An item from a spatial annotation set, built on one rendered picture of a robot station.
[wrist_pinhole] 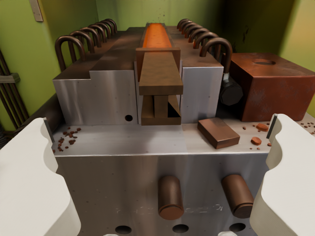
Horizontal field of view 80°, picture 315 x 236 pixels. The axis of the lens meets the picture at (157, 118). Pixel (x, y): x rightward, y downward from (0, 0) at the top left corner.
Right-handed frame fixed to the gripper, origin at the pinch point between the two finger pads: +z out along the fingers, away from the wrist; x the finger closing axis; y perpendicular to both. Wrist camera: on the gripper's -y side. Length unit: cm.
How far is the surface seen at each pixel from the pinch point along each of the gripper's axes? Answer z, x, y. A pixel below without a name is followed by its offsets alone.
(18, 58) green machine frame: 24.8, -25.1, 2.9
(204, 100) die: 10.8, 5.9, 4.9
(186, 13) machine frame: 59, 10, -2
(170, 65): 4.8, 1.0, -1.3
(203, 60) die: 13.5, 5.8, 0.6
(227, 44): 12.8, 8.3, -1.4
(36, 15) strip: 24.4, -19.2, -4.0
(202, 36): 17.4, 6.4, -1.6
